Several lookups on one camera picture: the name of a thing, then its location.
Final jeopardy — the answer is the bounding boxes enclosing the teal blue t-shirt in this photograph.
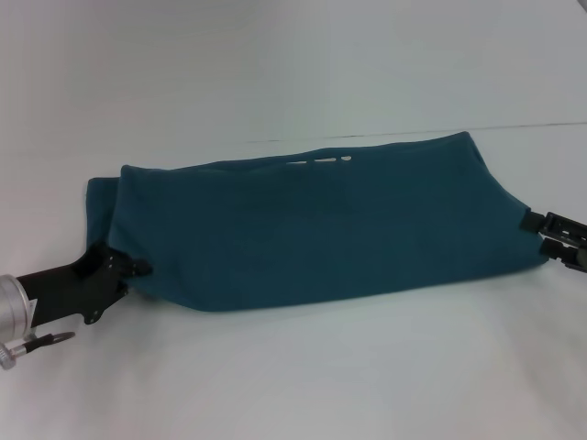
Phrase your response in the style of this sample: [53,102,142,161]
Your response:
[85,130,551,316]

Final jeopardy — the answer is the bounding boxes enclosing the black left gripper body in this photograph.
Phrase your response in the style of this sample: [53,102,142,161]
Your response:
[16,242,130,327]

